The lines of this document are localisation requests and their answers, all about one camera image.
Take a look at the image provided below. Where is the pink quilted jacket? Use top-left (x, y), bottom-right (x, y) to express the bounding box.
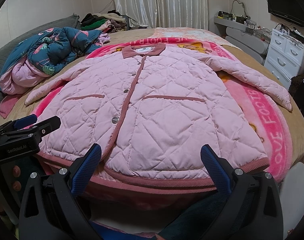
top-left (24, 42), bottom-right (293, 196)

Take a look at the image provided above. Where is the pile of folded clothes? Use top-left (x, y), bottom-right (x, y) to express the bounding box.
top-left (79, 10), bottom-right (130, 34)

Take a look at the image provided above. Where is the tan bed sheet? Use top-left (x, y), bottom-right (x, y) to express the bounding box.
top-left (0, 29), bottom-right (304, 165)

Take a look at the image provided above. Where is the blue flamingo comforter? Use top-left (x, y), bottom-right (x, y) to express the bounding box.
top-left (0, 27), bottom-right (110, 95)

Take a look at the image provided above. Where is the grey headboard cushion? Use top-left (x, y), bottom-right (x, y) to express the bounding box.
top-left (0, 13), bottom-right (81, 120)

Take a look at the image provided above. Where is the pink cartoon fleece blanket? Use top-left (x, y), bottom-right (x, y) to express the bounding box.
top-left (29, 36), bottom-right (293, 205)

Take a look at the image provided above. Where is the white drawer cabinet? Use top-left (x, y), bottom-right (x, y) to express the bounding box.
top-left (264, 29), bottom-right (304, 89)

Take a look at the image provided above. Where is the light pink patterned blanket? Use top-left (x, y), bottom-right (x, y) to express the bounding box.
top-left (151, 27), bottom-right (226, 44)

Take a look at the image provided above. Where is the white striped curtain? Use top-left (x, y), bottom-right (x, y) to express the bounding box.
top-left (114, 0), bottom-right (208, 30)

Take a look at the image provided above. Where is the black flat television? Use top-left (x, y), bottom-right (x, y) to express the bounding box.
top-left (267, 0), bottom-right (304, 28)

